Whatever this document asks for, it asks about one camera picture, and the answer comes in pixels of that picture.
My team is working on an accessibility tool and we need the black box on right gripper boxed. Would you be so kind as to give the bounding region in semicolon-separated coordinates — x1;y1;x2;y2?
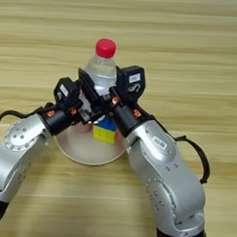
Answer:
114;64;147;106

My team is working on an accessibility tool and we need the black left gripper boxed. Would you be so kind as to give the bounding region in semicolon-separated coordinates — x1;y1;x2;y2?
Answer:
36;66;106;138

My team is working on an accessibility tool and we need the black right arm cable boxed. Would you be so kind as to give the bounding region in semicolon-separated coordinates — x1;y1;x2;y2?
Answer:
173;135;212;185

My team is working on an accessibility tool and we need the colourful puzzle cube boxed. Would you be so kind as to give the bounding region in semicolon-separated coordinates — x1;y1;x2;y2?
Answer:
91;115;120;145

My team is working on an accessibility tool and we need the beige round plate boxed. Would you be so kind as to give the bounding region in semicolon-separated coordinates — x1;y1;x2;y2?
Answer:
53;121;131;168

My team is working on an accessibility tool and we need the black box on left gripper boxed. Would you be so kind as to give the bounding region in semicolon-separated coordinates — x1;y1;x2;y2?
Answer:
52;76;83;113

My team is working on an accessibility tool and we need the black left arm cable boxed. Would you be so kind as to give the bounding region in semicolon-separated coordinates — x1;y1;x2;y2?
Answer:
0;99;54;154

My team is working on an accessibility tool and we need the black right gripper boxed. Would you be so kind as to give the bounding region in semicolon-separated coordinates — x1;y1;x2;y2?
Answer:
89;94;154;139

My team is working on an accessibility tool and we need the clear bottle with red cap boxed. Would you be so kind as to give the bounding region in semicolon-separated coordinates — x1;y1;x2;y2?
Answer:
78;37;120;116

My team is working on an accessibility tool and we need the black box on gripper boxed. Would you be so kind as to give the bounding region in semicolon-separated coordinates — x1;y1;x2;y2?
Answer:
52;76;83;113
114;64;147;106

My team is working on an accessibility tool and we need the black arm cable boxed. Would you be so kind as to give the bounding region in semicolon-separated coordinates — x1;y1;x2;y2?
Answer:
0;99;54;154
173;135;212;185

